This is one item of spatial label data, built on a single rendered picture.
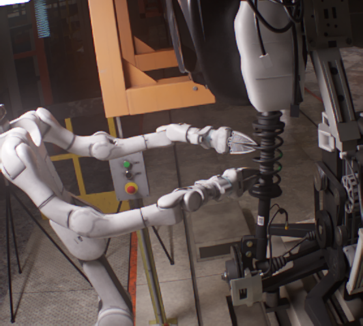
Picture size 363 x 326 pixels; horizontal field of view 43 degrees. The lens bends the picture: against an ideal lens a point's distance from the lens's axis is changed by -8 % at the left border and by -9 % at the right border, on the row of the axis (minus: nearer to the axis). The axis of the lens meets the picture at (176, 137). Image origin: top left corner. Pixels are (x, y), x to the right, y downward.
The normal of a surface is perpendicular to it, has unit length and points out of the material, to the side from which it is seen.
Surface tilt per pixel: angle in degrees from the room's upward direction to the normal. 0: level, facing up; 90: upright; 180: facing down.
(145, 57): 90
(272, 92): 90
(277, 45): 93
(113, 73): 90
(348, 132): 57
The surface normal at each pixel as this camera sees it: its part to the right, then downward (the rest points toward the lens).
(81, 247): 0.08, 0.31
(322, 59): -0.04, -0.26
